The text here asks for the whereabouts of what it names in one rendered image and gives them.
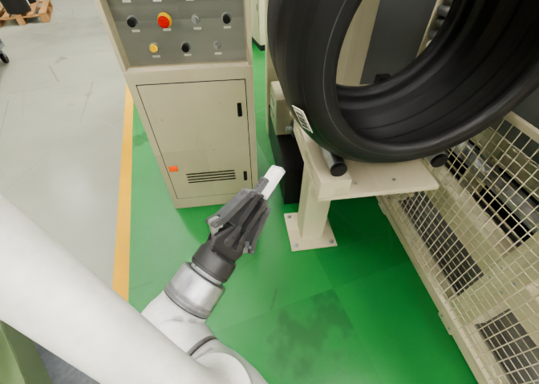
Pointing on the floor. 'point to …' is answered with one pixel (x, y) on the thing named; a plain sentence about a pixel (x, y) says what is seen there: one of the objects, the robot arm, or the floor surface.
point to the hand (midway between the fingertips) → (269, 182)
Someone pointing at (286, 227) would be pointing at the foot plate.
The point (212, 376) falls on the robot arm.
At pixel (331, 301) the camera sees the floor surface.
